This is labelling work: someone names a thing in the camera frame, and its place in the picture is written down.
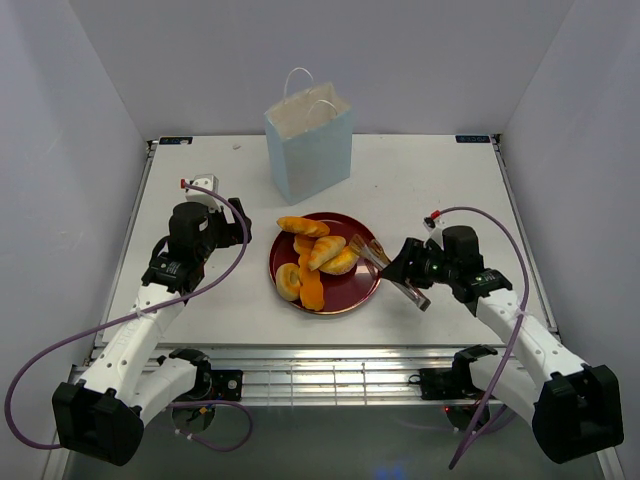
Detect blue label left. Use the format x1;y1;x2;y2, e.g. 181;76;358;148
158;136;193;145

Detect orange ring donut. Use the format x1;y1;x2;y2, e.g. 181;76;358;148
293;234;316;255

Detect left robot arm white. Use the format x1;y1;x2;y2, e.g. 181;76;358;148
52;198;251;466

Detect oval yellow bun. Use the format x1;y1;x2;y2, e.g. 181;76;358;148
319;246;359;276

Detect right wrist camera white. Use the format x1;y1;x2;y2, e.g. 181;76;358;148
423;210;444;248

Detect blue label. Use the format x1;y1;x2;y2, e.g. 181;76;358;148
158;136;193;145
455;135;491;144

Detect metal tongs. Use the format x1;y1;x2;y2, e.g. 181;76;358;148
349;234;431;311

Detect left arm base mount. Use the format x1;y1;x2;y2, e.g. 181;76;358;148
176;369;244;402

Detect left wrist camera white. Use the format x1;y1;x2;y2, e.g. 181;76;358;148
181;174;219;209

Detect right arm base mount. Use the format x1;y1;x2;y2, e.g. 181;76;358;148
408;368;484;400

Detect dark red round plate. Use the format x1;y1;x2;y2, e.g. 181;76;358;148
269;212;380;315

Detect pale ring bagel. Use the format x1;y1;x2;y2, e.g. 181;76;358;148
275;263;301;302

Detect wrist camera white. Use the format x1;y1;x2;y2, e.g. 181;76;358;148
181;174;219;209
423;210;444;248

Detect long orange bread strip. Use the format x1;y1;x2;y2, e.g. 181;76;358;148
298;253;325;311

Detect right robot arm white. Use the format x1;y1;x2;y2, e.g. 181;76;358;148
381;226;624;463

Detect light blue paper bag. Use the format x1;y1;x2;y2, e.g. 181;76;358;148
264;82;354;205

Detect blue label right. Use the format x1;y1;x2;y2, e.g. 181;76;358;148
455;135;491;144

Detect aluminium frame rail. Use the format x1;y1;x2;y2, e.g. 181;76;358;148
67;347;541;406

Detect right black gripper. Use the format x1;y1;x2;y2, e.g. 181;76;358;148
379;237;457;290

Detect long glazed bread top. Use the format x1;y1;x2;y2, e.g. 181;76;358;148
277;216;330;238

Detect pointed cone bread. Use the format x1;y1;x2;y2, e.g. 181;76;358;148
307;236;346;271

